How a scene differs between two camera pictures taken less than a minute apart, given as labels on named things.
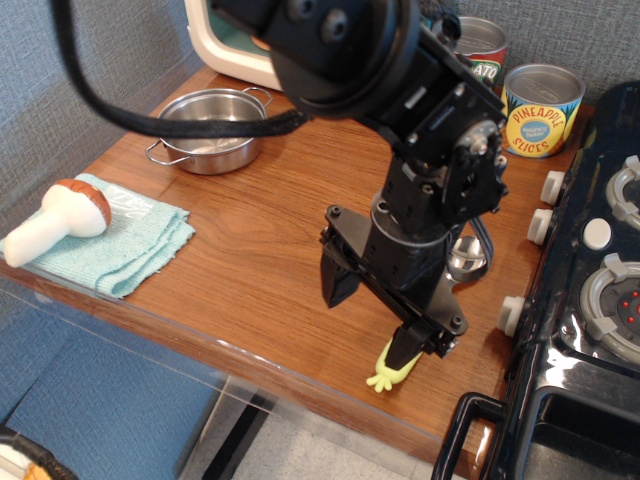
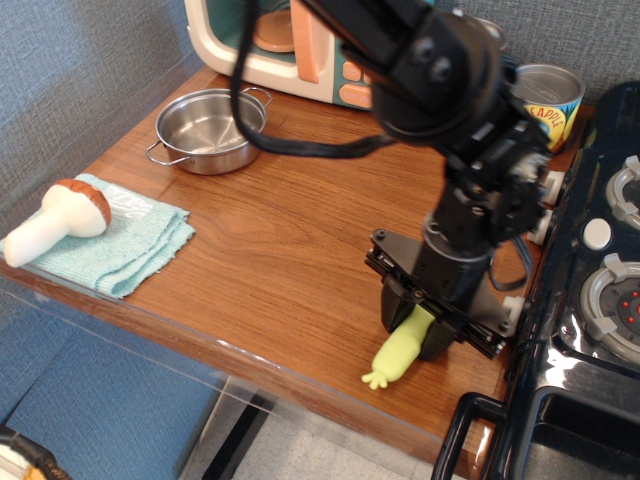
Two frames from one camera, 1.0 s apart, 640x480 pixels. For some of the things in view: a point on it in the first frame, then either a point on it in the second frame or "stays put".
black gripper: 400,260 -> 445,271
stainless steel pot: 213,156 stays put
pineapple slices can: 540,104 stays put
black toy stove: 572,402 stays put
